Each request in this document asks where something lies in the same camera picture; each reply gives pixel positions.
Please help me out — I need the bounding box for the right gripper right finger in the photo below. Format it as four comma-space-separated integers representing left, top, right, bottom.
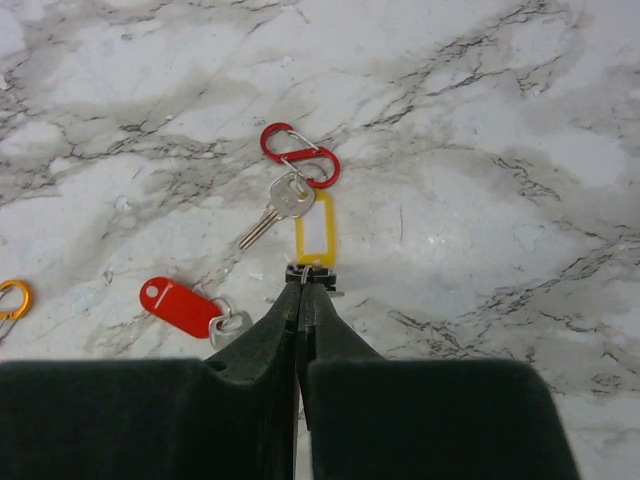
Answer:
299, 284, 579, 479

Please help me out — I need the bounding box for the red S carabiner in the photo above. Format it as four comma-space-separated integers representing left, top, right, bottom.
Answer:
260, 122, 342, 189

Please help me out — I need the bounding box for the yellow key tag with key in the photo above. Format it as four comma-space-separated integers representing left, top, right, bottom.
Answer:
238, 172, 338, 269

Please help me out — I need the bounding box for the red key tag far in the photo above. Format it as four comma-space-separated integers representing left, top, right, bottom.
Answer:
139, 277, 253, 350

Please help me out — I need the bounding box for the orange S carabiner far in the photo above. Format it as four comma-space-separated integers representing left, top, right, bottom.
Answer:
0, 279, 34, 342

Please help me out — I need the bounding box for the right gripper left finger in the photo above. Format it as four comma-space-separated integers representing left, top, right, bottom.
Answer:
1, 283, 300, 479

